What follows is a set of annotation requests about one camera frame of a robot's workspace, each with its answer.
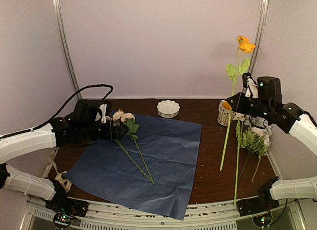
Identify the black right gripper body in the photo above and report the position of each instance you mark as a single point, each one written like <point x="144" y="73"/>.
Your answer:
<point x="258" y="109"/>

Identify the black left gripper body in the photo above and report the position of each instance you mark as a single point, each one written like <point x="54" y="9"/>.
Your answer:
<point x="108" y="134"/>

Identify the pink rose stem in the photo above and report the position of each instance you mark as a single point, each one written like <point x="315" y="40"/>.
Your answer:
<point x="116" y="116"/>
<point x="130" y="121"/>

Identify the white flower stem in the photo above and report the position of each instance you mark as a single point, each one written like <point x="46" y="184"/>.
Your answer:
<point x="238" y="160"/>

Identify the blue hydrangea flower bunch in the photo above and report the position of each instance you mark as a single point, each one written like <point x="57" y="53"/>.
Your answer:
<point x="253" y="134"/>

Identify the blue wrapping paper sheet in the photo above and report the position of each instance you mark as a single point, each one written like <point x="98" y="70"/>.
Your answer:
<point x="170" y="148"/>

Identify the orange flower stem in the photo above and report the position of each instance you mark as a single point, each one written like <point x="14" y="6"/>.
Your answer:
<point x="234" y="71"/>

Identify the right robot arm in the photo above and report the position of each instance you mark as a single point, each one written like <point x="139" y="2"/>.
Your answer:
<point x="263" y="99"/>

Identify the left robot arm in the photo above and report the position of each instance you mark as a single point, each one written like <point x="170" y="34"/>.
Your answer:
<point x="88" y="121"/>

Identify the floral ceramic mug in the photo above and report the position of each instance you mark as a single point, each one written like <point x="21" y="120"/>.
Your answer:
<point x="224" y="112"/>

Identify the white fluted ceramic dish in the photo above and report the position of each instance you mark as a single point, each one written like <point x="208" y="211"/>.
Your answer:
<point x="168" y="108"/>

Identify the cream ribbon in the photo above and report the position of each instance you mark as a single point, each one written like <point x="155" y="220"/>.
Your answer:
<point x="65" y="183"/>

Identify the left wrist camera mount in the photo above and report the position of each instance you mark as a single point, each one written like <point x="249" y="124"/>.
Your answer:
<point x="103" y="115"/>

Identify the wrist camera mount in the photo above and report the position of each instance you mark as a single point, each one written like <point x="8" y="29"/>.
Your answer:
<point x="103" y="115"/>
<point x="250" y="85"/>

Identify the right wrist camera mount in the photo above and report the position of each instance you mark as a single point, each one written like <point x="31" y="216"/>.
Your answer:
<point x="250" y="85"/>

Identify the front aluminium rail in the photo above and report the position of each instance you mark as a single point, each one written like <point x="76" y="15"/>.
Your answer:
<point x="209" y="216"/>

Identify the left aluminium corner post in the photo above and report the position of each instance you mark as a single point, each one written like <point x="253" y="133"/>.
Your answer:
<point x="64" y="44"/>

